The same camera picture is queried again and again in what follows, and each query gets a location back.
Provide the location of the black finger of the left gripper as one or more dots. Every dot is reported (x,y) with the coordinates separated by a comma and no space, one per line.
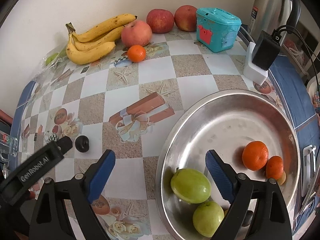
(34,168)

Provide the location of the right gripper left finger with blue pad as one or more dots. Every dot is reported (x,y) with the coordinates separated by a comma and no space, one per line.
(50,219)

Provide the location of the dark plum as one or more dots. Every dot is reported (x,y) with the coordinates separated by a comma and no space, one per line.
(248,218)
(82,143)

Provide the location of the round green apple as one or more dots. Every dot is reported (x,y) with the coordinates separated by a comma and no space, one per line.
(207,218)

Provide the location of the oval green mango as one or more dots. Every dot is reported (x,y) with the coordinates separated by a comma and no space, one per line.
(191,185)

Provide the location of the orange tangerine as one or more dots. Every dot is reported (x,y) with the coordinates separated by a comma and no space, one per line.
(255,155)
(274,167)

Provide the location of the brown longan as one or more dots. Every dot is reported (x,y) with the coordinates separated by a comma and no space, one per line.
(282,179)

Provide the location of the steel bowl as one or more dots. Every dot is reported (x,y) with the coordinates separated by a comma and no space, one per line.
(210,137)

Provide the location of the phone on white stand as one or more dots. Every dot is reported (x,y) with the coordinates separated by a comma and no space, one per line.
(310,173)

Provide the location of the white power strip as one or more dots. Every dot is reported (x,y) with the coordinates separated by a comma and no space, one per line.
(251,70)

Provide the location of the small tangerine near apples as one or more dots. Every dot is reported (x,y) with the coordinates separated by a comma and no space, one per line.
(136,53)

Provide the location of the yellow banana bunch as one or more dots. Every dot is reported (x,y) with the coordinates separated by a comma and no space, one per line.
(98,41)

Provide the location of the pale red apple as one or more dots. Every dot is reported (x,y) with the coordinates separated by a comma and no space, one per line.
(137,32)

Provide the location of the black power adapter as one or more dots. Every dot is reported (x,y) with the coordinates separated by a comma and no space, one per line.
(266,49)

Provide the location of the teal plastic box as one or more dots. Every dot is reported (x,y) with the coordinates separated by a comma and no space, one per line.
(217,29)

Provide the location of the red apple middle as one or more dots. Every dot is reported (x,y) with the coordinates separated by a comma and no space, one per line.
(160,21)

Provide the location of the red apple right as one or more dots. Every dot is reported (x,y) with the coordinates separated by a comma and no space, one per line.
(185,18)

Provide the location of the steel electric kettle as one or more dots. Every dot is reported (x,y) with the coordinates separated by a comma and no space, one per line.
(267,15)

